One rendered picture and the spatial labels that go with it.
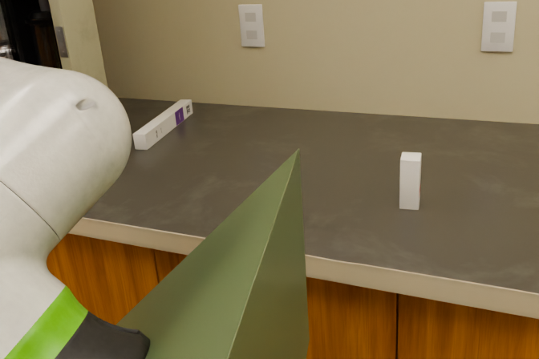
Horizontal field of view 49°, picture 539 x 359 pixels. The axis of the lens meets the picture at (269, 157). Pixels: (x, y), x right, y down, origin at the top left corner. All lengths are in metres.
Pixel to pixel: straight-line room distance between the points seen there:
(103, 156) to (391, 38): 1.09
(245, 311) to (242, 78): 1.34
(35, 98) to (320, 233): 0.57
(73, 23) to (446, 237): 0.94
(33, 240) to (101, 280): 0.71
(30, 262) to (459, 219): 0.71
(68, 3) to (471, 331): 1.06
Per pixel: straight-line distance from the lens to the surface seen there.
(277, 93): 1.66
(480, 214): 1.06
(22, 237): 0.53
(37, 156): 0.52
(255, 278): 0.42
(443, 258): 0.92
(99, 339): 0.53
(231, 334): 0.37
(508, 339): 0.96
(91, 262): 1.23
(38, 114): 0.53
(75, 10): 1.45
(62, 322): 0.53
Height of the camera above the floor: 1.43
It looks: 22 degrees down
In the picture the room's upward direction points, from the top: 4 degrees counter-clockwise
